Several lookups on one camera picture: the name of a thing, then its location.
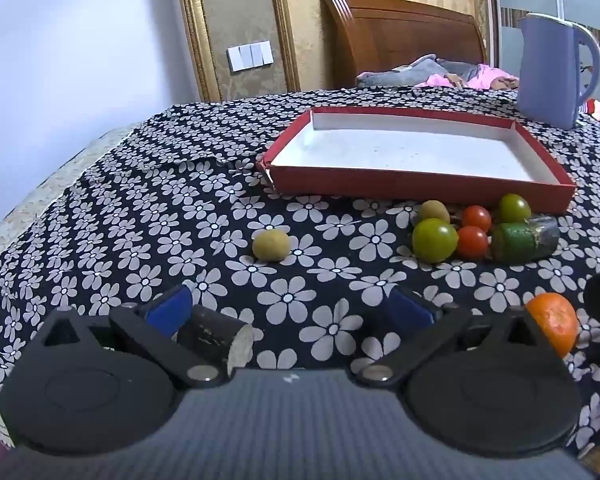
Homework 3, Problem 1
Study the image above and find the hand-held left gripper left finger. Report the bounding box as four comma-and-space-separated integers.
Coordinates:
32, 284, 226, 390

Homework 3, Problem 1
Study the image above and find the black floral tablecloth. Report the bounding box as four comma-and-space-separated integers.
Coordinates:
0, 85, 600, 461

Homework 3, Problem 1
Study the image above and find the dark eggplant piece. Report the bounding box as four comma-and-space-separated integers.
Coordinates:
177, 305, 255, 377

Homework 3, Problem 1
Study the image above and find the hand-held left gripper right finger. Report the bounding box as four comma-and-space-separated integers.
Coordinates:
347, 285, 536, 388

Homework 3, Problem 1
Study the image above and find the white wall light switch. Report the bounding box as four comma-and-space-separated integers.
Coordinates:
227, 40, 275, 72

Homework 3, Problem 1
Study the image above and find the small green tomato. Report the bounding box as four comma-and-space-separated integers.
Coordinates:
496, 193, 532, 224

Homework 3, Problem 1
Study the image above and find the red shallow box tray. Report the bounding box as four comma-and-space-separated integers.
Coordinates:
256, 106, 577, 215

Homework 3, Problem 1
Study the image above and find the blue plastic pitcher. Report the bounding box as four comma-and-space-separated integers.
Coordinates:
516, 12, 600, 131

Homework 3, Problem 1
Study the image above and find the wooden bed headboard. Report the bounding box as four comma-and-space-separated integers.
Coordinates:
320, 0, 490, 90

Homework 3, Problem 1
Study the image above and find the green cucumber piece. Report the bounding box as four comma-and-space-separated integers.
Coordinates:
490, 215, 561, 262

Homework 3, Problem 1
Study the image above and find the orange mandarin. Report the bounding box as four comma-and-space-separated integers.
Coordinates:
524, 293, 579, 359

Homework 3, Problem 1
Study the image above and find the gold wall panel frame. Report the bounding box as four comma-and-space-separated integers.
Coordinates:
174, 0, 301, 103

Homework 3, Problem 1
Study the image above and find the red cherry tomato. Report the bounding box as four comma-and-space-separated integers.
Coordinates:
462, 205, 493, 233
456, 225, 489, 260

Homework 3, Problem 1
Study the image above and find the kiwi fruit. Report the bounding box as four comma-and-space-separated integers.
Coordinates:
418, 200, 451, 226
252, 228, 291, 262

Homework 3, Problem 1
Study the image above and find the large green tomato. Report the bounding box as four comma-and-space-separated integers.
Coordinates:
412, 218, 459, 264

